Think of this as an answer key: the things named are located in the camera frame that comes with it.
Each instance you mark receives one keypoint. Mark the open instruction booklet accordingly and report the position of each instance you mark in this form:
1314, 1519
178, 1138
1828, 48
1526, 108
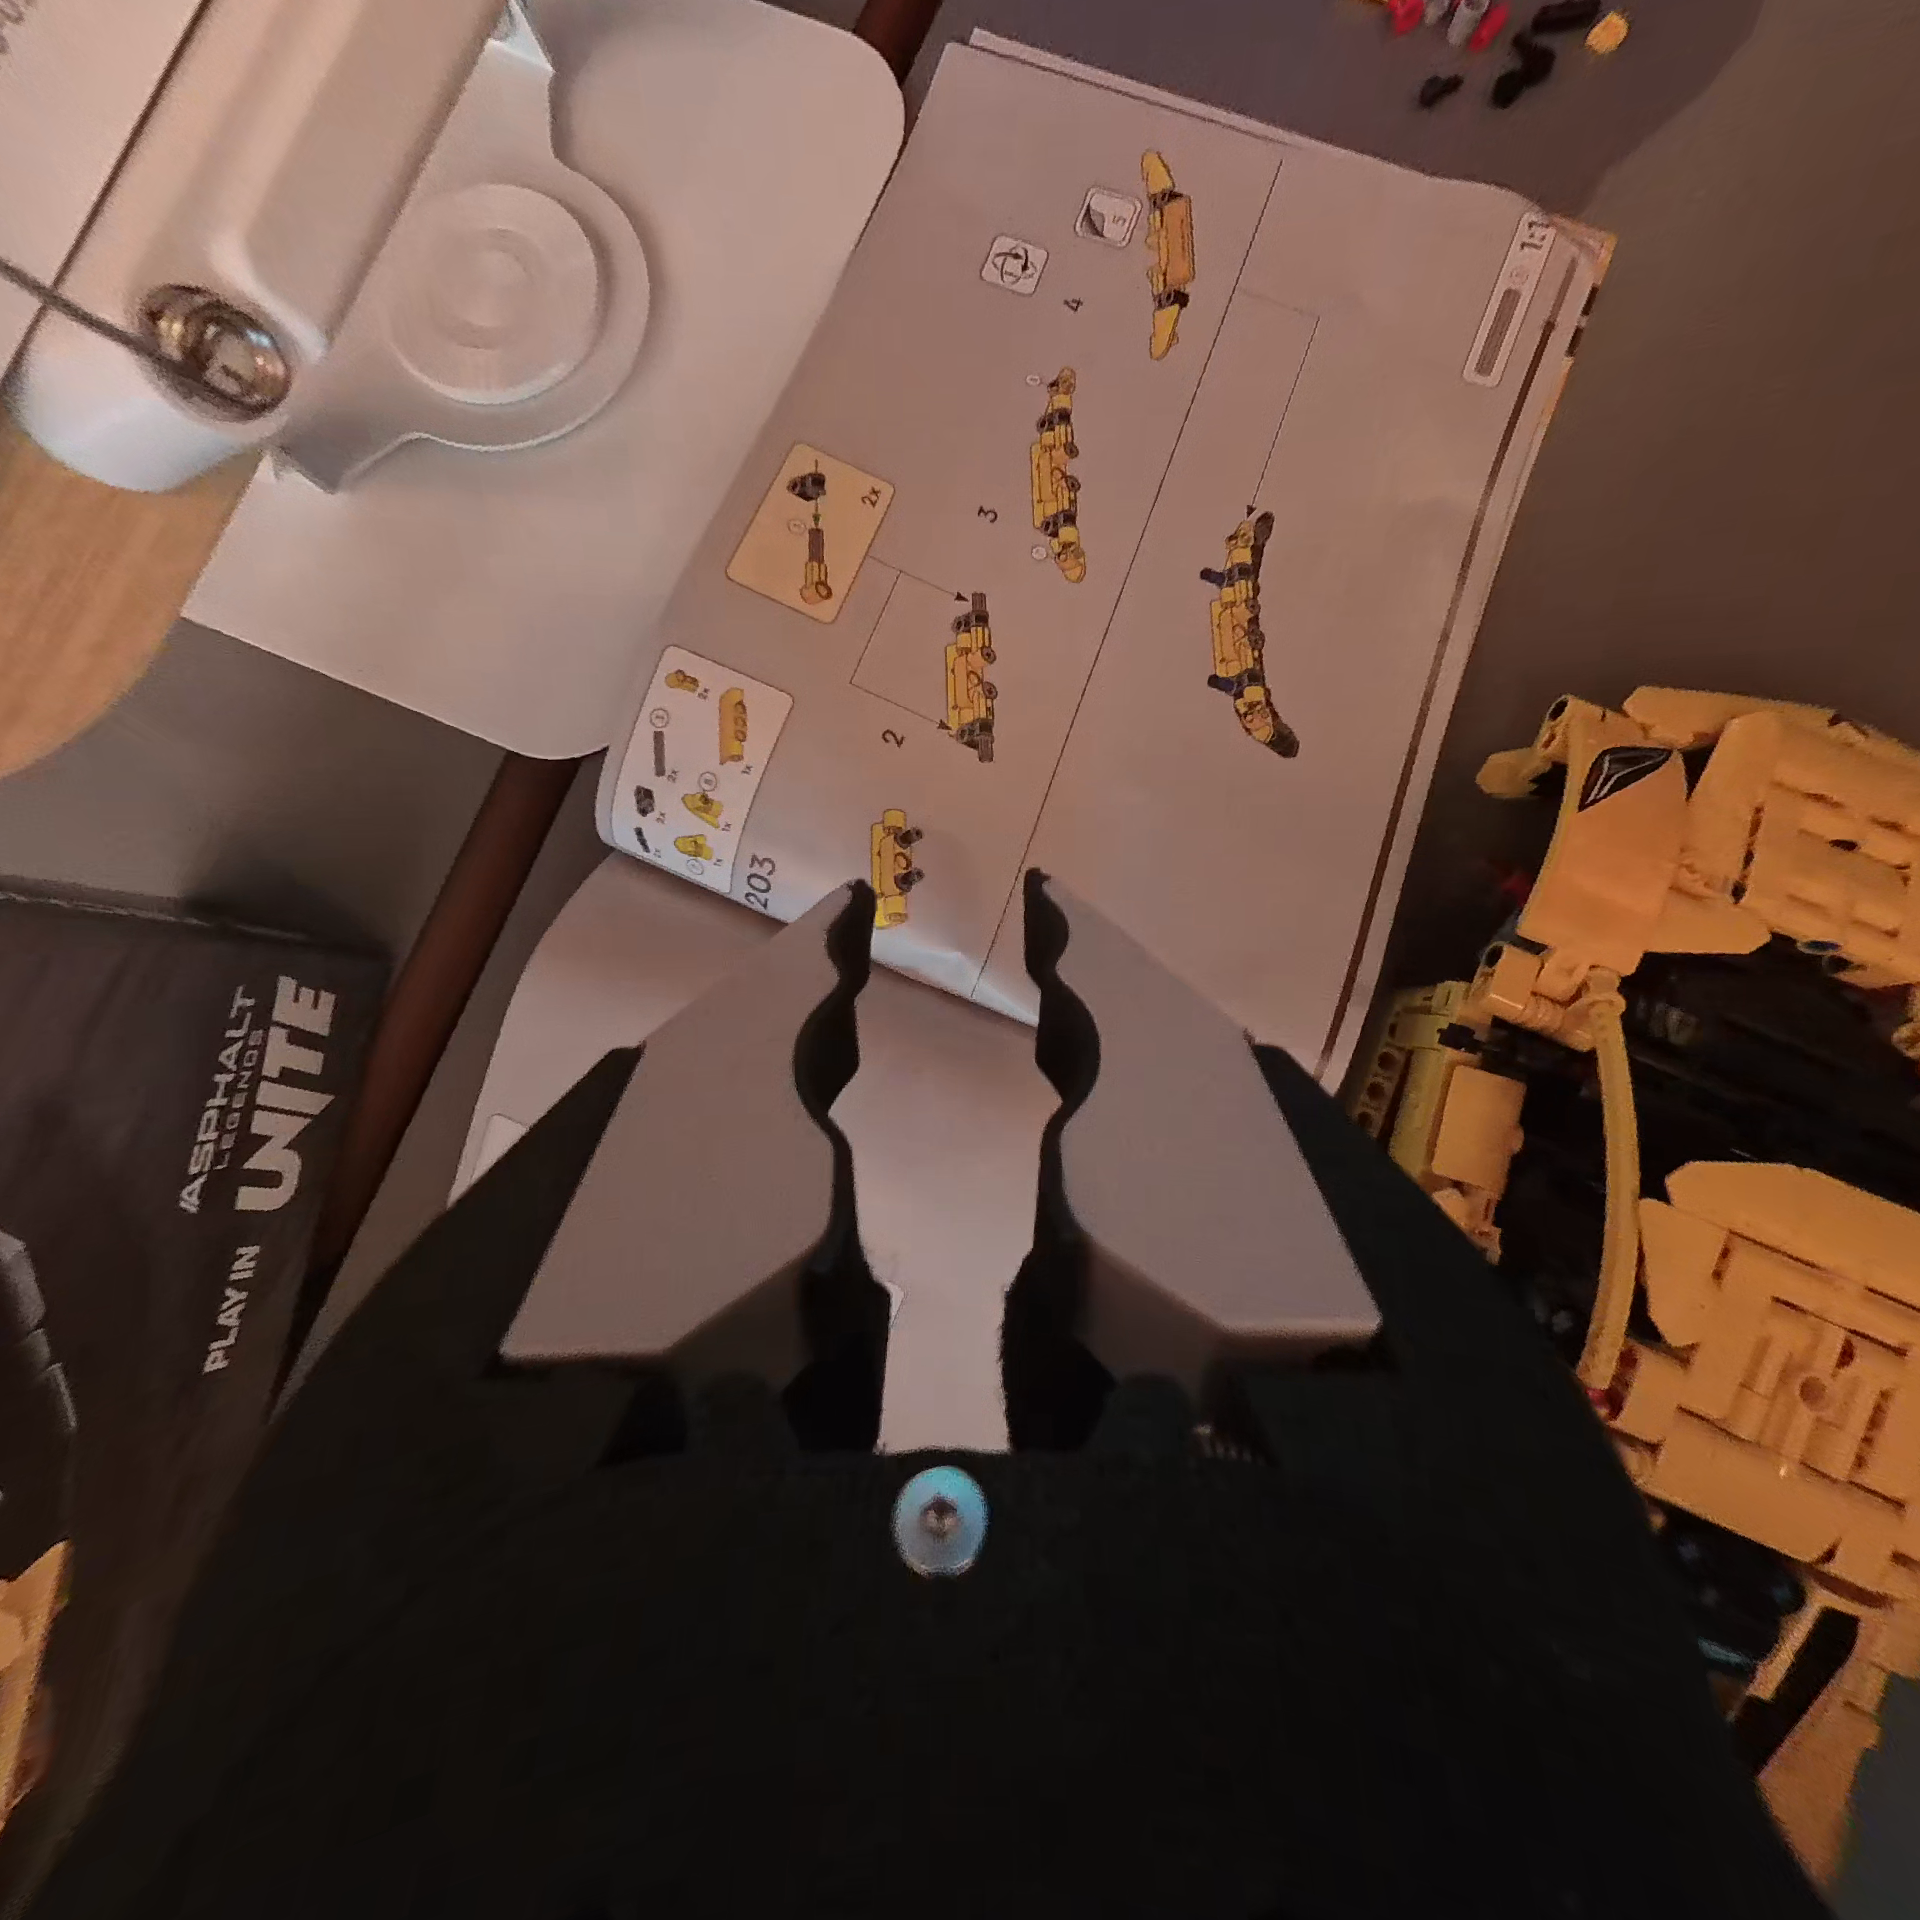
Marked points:
1170, 631

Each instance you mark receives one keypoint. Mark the dark toy car box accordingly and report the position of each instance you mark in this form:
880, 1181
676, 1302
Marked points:
150, 1127

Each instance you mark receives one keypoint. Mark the grey desk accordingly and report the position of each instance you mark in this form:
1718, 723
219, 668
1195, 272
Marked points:
1725, 450

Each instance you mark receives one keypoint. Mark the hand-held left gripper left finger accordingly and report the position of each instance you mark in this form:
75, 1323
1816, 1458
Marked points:
690, 1185

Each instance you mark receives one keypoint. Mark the white folding stand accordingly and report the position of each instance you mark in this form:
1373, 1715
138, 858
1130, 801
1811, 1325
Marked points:
600, 571

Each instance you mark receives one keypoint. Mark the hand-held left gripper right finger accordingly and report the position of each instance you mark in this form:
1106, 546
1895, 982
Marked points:
1216, 1185

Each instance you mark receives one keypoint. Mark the cluster of tiny pin pieces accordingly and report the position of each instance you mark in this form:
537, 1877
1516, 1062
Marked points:
1515, 44

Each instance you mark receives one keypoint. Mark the yellow brick toy car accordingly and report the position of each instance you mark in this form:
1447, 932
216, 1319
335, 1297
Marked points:
1757, 1307

